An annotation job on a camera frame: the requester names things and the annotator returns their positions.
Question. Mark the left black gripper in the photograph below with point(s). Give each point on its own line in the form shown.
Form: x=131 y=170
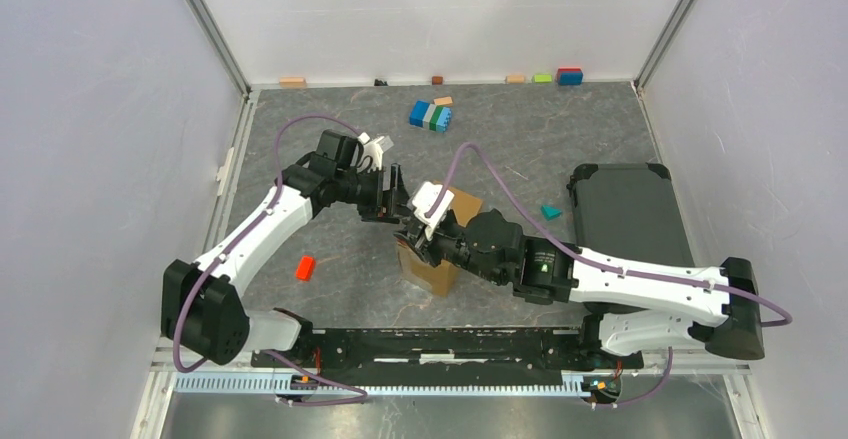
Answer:
x=387 y=205

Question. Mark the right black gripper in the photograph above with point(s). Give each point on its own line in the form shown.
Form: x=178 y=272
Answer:
x=417 y=240

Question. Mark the brown cardboard express box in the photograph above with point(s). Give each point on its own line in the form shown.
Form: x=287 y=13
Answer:
x=438 y=280

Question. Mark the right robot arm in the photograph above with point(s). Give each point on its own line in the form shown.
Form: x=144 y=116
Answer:
x=712 y=307

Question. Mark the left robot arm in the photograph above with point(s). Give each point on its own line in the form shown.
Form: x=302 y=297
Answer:
x=201 y=305

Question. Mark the blue green block stack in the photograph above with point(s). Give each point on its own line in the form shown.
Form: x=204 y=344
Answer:
x=430 y=116

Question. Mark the tan wooden block on stack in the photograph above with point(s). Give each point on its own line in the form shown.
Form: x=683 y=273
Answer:
x=445 y=101

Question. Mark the small red block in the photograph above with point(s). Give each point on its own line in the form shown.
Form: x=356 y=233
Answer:
x=305 y=268

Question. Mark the teal triangular block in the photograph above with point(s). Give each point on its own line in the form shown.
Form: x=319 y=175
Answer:
x=550 y=212

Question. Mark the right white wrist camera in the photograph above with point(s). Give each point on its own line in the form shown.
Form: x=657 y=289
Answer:
x=430 y=204

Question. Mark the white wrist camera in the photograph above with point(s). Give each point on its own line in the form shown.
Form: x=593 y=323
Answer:
x=373 y=151
x=430 y=204

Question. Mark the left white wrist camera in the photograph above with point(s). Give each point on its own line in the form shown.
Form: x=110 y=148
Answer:
x=373 y=151

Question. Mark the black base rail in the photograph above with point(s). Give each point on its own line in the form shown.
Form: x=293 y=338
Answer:
x=491 y=356

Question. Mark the tan block at wall right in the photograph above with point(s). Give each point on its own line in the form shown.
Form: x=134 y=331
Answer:
x=515 y=79

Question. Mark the tan block at wall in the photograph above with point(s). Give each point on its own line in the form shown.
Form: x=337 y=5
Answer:
x=292 y=82
x=515 y=79

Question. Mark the tan block at wall left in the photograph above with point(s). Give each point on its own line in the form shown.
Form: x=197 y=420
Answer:
x=292 y=82

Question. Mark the green block at wall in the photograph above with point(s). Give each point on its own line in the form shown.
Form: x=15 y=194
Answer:
x=543 y=77

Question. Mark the white toothed cable duct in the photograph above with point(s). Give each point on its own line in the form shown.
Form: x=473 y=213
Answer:
x=281 y=383

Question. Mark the red blue block at wall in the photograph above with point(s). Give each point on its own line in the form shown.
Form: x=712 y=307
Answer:
x=569 y=76

